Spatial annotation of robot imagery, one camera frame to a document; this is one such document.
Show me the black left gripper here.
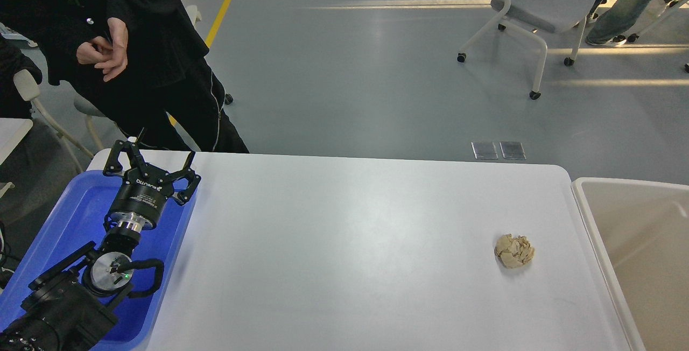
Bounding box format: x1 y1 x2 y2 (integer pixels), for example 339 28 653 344
102 129 201 231

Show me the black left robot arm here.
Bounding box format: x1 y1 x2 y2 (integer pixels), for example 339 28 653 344
2 138 201 350

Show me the standing person's right hand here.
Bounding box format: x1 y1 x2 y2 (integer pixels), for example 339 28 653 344
76 36 113 65

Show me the standing person's left hand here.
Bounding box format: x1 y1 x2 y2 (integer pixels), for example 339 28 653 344
94 17 130 83

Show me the grey stool behind person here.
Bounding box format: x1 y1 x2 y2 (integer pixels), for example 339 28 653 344
73 94 114 151

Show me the blue plastic tray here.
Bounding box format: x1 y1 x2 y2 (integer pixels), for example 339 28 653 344
1 171 196 350

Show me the person in black clothes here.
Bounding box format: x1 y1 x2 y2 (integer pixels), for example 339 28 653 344
2 0 248 154

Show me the white side table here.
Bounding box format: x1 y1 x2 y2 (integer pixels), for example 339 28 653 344
0 118 33 164

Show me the white chair at left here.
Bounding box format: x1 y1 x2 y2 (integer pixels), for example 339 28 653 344
13 69 94 173

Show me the left metal floor plate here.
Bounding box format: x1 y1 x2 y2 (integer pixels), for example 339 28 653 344
472 142 498 160

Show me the metal floor plate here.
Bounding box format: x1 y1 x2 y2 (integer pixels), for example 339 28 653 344
472 142 498 160
499 142 526 160

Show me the right metal floor plate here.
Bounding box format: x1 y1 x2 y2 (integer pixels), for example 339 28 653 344
499 142 526 160

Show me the crumpled beige paper ball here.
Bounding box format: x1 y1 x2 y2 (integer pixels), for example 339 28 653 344
494 234 536 269

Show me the grey white wheeled chair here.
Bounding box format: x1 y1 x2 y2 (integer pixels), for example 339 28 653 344
457 0 595 100

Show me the beige plastic bin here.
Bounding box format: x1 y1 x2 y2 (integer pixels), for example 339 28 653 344
572 178 688 350

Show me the white chair top right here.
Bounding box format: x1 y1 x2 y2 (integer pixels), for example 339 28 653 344
627 0 687 44

